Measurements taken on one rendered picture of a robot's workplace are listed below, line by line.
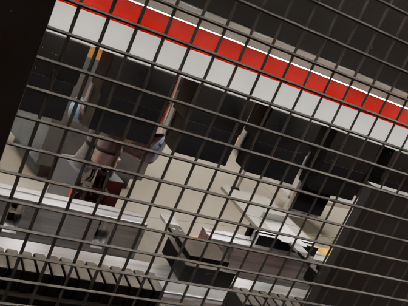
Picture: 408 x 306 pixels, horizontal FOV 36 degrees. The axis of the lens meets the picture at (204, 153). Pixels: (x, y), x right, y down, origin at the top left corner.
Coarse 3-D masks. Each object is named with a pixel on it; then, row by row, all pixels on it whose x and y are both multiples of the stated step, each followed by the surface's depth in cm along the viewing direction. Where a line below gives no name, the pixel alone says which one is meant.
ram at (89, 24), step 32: (96, 0) 122; (128, 0) 124; (96, 32) 124; (128, 32) 126; (192, 32) 131; (192, 64) 134; (224, 64) 137; (256, 64) 140; (256, 96) 143; (288, 96) 146; (320, 96) 150; (352, 96) 153; (352, 128) 157; (384, 128) 161
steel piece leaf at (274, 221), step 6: (270, 216) 176; (276, 216) 177; (282, 216) 178; (264, 222) 173; (270, 222) 175; (276, 222) 177; (270, 228) 170; (276, 228) 172; (282, 228) 174; (288, 228) 176; (294, 234) 174
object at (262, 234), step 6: (252, 234) 166; (258, 234) 163; (264, 234) 164; (270, 234) 167; (258, 240) 164; (264, 240) 164; (270, 240) 165; (276, 240) 166; (270, 246) 166; (276, 246) 167; (282, 246) 168; (288, 246) 168; (294, 252) 170; (312, 252) 172
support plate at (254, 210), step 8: (224, 192) 186; (240, 192) 190; (232, 200) 182; (248, 200) 186; (256, 200) 189; (264, 200) 193; (240, 208) 177; (248, 208) 179; (256, 208) 182; (264, 208) 185; (248, 216) 173; (256, 216) 175; (256, 224) 169; (264, 224) 172; (296, 232) 177
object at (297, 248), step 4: (288, 244) 166; (296, 244) 166; (296, 248) 163; (300, 248) 164; (296, 252) 162; (300, 252) 161; (304, 252) 163; (300, 256) 160; (304, 256) 160; (308, 256) 161; (312, 260) 159; (308, 264) 157; (312, 264) 157; (308, 268) 150; (312, 268) 149; (316, 268) 150; (308, 272) 150; (312, 272) 149; (316, 272) 148; (320, 272) 148; (304, 276) 151; (308, 276) 149; (312, 276) 148; (308, 280) 149; (312, 280) 148; (308, 284) 149
